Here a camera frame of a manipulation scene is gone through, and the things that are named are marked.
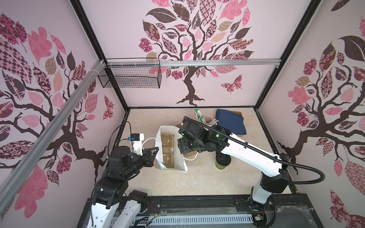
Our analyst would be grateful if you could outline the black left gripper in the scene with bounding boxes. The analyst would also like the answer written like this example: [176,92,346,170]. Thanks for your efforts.
[123,147,159,178]

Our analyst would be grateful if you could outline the single cardboard cup carrier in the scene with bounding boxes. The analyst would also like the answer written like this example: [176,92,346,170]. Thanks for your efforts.
[161,133,175,168]

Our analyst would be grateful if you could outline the white paper takeout bag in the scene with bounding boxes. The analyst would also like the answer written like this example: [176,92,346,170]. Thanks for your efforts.
[142,125,194,173]

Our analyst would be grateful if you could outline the black cup lid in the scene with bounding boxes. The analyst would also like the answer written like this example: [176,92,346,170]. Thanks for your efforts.
[216,153,232,163]

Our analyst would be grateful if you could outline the white green paper cup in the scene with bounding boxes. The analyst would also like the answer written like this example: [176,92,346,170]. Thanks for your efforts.
[215,161,230,170]

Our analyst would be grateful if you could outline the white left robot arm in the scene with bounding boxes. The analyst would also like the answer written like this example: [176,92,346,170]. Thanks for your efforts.
[87,146,159,228]

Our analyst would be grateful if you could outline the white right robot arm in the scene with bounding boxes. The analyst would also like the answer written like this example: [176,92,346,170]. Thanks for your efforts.
[178,116,290,205]

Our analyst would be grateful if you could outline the green wrapped stirrers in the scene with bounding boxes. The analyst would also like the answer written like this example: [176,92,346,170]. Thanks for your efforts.
[194,109,204,123]

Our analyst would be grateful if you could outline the pink bucket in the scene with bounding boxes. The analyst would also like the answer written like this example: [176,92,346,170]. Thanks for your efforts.
[204,116,217,126]

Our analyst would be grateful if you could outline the blue napkin stack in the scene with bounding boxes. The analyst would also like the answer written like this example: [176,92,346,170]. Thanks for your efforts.
[216,109,247,135]

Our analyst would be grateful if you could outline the brown cardboard napkin box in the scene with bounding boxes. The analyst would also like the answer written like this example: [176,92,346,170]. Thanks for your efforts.
[229,111,243,118]

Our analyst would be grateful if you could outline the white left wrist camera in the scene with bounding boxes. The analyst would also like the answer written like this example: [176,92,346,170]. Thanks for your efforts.
[128,133,144,156]

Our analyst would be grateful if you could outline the black wire basket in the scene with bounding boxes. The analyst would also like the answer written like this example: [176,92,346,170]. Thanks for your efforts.
[98,57,162,89]

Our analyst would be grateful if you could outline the white slotted cable duct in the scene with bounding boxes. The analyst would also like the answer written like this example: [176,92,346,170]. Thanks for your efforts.
[130,214,253,227]

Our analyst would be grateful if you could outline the aluminium rail back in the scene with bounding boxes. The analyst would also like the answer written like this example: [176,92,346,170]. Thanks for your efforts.
[105,59,281,68]

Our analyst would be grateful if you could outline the aluminium rail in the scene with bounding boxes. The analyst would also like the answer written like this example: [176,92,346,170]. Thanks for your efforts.
[1,59,105,213]
[105,59,281,68]

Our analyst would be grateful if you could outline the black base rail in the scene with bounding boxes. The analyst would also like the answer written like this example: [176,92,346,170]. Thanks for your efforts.
[78,194,322,228]

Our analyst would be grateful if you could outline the aluminium rail left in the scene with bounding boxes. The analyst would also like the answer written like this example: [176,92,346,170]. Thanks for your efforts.
[1,59,105,213]

